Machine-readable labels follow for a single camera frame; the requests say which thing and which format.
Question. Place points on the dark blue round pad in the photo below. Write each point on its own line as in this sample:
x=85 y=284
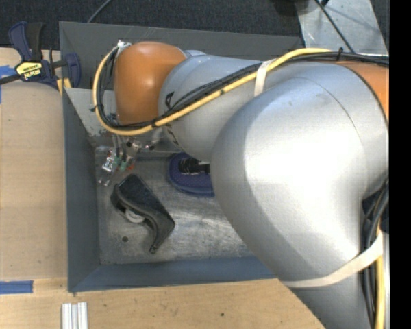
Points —
x=188 y=183

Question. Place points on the pale wood flat board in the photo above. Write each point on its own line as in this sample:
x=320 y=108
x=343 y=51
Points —
x=31 y=183

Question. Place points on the black curved tool with white wheel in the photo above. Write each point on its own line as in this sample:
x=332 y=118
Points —
x=147 y=207

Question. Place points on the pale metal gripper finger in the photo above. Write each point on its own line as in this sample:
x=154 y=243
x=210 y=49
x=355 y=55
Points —
x=108 y=167
x=104 y=148

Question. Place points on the black cylinder on white bracket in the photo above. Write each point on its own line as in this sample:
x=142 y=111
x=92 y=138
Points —
x=190 y=166

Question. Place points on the grey metal bin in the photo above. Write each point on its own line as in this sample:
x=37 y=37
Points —
x=82 y=197

